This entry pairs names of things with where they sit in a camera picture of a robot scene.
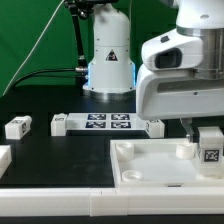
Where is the white cable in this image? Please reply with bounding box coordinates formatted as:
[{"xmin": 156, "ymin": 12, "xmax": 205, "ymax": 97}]
[{"xmin": 2, "ymin": 0, "xmax": 66, "ymax": 96}]

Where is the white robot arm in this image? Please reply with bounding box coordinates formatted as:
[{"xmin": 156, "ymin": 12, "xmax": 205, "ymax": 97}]
[{"xmin": 84, "ymin": 0, "xmax": 224, "ymax": 120}]

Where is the black cable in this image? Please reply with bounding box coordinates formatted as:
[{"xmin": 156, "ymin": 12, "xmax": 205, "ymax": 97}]
[{"xmin": 11, "ymin": 67, "xmax": 88, "ymax": 90}]

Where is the white square table top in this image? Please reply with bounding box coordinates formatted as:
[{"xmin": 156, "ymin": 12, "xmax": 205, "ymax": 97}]
[{"xmin": 110, "ymin": 139, "xmax": 224, "ymax": 188}]

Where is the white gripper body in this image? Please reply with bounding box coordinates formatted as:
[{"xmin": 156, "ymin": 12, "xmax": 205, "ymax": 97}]
[{"xmin": 136, "ymin": 65, "xmax": 224, "ymax": 120}]

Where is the white U-shaped obstacle fence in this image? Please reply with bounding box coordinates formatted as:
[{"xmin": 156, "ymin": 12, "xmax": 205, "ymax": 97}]
[{"xmin": 0, "ymin": 143, "xmax": 224, "ymax": 217}]

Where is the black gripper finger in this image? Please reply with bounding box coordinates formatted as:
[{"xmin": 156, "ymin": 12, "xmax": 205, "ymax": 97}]
[{"xmin": 180, "ymin": 118, "xmax": 194, "ymax": 143}]

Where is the black camera stand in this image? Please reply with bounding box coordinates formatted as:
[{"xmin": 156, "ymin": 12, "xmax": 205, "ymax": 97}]
[{"xmin": 64, "ymin": 0, "xmax": 118, "ymax": 87}]

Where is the green backdrop cloth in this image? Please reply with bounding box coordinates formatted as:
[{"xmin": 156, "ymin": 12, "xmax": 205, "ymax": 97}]
[{"xmin": 0, "ymin": 0, "xmax": 177, "ymax": 95}]

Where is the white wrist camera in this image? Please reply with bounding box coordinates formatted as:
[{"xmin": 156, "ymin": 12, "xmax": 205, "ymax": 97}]
[{"xmin": 141, "ymin": 29, "xmax": 203, "ymax": 71}]

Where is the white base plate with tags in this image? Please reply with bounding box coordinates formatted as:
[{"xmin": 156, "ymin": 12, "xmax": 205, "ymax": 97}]
[{"xmin": 67, "ymin": 113, "xmax": 145, "ymax": 130}]

